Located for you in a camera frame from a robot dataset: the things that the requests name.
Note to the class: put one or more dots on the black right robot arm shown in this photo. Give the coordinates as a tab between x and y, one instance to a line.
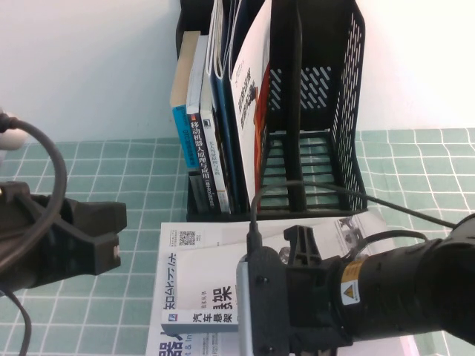
408	289

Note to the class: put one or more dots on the white and orange cover book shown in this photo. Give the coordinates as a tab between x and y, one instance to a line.
245	111

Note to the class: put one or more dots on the white car suspension book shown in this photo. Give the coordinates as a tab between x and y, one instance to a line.
208	293

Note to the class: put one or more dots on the magazine with man on cover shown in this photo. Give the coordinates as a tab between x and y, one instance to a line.
170	237

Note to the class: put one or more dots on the dark blue thin books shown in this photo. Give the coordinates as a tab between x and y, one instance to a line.
218	44

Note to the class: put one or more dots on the black mesh plastic book holder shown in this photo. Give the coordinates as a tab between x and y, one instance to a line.
319	37

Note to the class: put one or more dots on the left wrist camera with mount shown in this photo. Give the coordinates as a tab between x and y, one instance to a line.
13	142

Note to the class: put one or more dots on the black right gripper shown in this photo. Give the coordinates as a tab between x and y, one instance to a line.
315	296

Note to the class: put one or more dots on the white and navy magazine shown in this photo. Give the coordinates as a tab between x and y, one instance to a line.
243	22

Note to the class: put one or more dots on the black spine robotics book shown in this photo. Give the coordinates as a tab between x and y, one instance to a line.
197	148

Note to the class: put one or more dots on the cyan spine book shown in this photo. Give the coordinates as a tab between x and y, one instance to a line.
181	141

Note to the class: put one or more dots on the blue folder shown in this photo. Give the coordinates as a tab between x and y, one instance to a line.
227	148

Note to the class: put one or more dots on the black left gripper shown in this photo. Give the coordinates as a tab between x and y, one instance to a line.
41	241

